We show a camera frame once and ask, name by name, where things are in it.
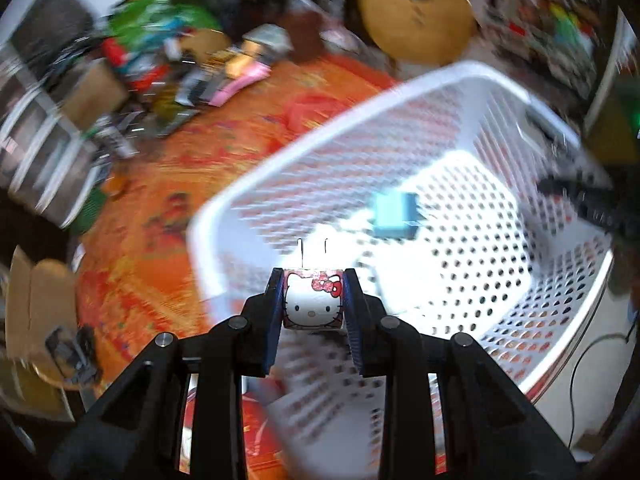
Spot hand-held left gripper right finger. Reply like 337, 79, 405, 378
342, 267, 582, 480

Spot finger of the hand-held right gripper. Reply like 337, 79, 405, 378
537, 172, 618, 233

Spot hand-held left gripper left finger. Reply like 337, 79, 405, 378
47, 267, 286, 480

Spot cat print charger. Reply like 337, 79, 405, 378
282, 238, 346, 334

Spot teal charger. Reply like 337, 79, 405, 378
369, 190, 426, 240

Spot white perforated plastic basket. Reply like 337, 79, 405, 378
189, 60, 617, 479

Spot red printed tablecloth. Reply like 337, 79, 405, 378
70, 52, 446, 480

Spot white shelf with goods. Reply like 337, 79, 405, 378
487, 0, 609, 102

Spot green woven base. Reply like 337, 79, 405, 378
69, 184, 109, 236

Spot open cardboard box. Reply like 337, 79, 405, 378
0, 245, 79, 376

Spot pink sticky notes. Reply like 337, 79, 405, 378
207, 62, 271, 109

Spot wooden chair with cutout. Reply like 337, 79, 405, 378
357, 0, 479, 65

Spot brown mug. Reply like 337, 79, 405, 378
279, 9, 326, 64

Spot brown cardboard box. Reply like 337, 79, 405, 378
62, 62, 129, 131

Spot green shopping bag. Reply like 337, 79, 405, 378
107, 0, 222, 37

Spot black fabric bag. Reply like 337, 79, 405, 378
9, 0, 96, 57

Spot black cable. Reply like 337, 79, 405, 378
568, 332, 632, 449

